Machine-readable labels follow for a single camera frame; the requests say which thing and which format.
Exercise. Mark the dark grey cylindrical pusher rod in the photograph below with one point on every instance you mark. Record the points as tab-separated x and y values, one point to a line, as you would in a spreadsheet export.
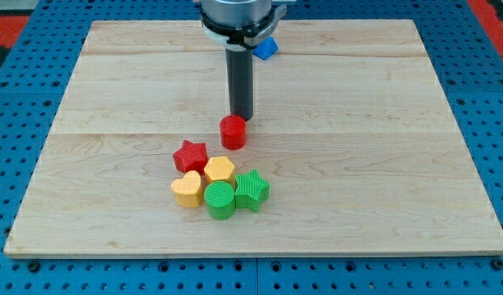
240	83

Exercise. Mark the blue block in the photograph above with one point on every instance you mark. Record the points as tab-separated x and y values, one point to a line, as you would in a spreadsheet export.
266	49

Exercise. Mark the red cylinder block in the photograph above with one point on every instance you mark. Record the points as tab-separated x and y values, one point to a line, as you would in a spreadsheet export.
233	132

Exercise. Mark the red star block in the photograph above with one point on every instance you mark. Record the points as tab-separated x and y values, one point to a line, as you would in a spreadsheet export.
191	156

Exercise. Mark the yellow hexagon block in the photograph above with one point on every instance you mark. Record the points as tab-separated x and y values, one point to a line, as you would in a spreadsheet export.
220	169

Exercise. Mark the green star block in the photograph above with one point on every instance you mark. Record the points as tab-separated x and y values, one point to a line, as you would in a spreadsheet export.
251	191

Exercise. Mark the green cylinder block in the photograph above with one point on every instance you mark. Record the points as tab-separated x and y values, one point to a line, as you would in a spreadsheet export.
220	200

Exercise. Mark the yellow heart block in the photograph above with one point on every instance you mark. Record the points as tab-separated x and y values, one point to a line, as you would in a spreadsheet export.
188	191

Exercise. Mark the wooden board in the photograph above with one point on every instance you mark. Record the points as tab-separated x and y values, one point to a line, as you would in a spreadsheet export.
351	128

